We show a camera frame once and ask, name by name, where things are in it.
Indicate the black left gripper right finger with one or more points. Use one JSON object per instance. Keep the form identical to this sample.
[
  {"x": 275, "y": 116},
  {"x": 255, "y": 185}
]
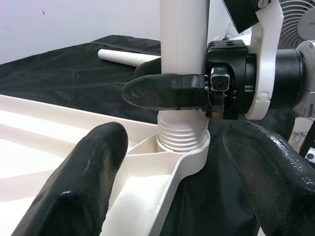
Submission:
[{"x": 275, "y": 186}]

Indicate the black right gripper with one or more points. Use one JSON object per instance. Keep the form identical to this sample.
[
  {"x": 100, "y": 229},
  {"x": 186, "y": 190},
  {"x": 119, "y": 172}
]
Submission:
[{"x": 236, "y": 73}]

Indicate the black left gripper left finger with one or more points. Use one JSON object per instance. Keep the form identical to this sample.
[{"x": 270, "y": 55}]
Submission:
[{"x": 78, "y": 186}]

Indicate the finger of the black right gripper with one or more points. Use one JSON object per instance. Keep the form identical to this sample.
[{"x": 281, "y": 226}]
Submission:
[{"x": 150, "y": 67}]

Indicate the white plastic table leg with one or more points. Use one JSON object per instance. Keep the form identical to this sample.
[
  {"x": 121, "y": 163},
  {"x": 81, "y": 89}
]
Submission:
[
  {"x": 118, "y": 56},
  {"x": 182, "y": 37}
]

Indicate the white plastic table top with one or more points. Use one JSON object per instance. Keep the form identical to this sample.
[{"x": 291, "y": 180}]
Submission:
[{"x": 37, "y": 115}]

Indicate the black metal rack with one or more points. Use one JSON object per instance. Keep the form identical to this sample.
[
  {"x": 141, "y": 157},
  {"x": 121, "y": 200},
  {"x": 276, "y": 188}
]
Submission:
[{"x": 306, "y": 145}]

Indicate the black tablecloth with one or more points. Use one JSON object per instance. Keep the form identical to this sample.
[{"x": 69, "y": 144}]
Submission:
[{"x": 73, "y": 73}]

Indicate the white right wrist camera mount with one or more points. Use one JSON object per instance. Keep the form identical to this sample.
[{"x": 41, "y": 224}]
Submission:
[{"x": 268, "y": 49}]

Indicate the white pedestal fan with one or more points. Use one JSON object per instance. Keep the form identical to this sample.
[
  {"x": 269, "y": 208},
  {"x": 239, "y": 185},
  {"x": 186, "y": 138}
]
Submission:
[{"x": 295, "y": 14}]

